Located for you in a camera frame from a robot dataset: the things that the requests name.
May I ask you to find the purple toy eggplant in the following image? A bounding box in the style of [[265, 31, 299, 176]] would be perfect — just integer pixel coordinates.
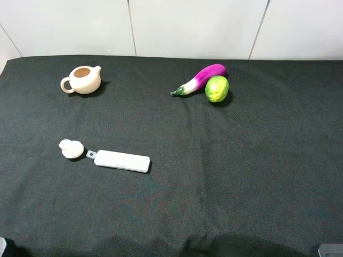
[[170, 64, 227, 96]]

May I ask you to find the green toy lime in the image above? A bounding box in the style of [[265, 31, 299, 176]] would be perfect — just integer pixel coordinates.
[[205, 75, 229, 103]]

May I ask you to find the black tablecloth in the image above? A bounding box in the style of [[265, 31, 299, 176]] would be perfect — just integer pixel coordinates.
[[1, 56, 342, 256]]

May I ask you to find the cream ceramic teapot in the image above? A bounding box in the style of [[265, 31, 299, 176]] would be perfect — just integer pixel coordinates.
[[60, 66, 101, 94]]

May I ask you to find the grey device bottom right corner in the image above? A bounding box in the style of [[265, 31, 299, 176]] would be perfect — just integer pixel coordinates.
[[318, 244, 343, 257]]

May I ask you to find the grey device corner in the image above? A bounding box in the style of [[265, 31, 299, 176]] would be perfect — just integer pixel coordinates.
[[0, 237, 7, 257], [318, 244, 343, 257]]

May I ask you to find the cream teapot lid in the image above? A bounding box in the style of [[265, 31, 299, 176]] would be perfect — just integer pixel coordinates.
[[58, 139, 84, 159]]

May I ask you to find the white rectangular plastic case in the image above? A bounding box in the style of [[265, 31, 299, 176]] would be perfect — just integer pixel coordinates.
[[86, 150, 151, 173]]

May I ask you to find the grey device bottom left corner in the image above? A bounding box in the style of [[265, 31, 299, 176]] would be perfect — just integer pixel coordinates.
[[0, 237, 7, 257]]

